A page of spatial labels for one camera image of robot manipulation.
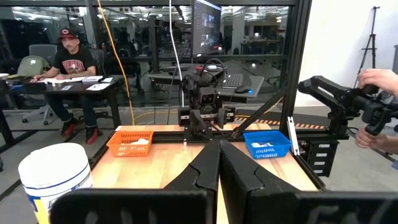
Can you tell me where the green backpack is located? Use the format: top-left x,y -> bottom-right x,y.
17,55 -> 50,77

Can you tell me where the grey office chair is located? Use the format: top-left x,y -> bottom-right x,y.
21,43 -> 59,126

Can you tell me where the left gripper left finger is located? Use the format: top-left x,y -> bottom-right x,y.
49,139 -> 221,224

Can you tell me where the blue plastic mesh basket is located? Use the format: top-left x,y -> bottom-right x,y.
243,130 -> 292,159

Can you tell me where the black power supply box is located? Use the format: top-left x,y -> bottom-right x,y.
303,139 -> 332,178

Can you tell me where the orange plastic mesh basket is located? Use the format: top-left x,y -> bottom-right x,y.
106,130 -> 155,158

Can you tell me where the white paper sheet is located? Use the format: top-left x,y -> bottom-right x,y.
86,83 -> 112,92
40,75 -> 104,85

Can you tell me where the white wipes canister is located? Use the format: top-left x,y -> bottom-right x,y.
17,142 -> 94,224

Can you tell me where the white hanging cable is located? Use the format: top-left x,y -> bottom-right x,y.
169,0 -> 185,108

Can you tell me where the person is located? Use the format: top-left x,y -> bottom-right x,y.
29,27 -> 104,146

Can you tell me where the black keyboard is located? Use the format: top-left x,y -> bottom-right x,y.
222,73 -> 244,89

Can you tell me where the black orange striped floor ramp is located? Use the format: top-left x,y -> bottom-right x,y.
234,115 -> 326,130

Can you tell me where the yellow extension cable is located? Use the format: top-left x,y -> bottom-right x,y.
97,0 -> 136,126

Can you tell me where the black office desk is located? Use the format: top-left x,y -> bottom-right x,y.
0,76 -> 123,156

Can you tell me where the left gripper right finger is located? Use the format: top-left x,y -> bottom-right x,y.
220,139 -> 398,224

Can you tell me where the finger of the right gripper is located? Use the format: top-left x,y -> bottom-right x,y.
216,107 -> 229,129
188,109 -> 207,141

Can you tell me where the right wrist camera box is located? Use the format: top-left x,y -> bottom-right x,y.
198,87 -> 218,106

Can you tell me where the silver metal bracket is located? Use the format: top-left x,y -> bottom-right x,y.
287,116 -> 301,156

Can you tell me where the black tripod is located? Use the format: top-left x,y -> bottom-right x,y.
354,6 -> 381,90

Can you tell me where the person's hand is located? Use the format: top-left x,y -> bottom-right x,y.
355,126 -> 398,155
357,68 -> 398,98

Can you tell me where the black office chair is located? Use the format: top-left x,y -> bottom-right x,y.
90,48 -> 108,78

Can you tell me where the black computer monitor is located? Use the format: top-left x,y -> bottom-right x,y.
190,0 -> 223,58

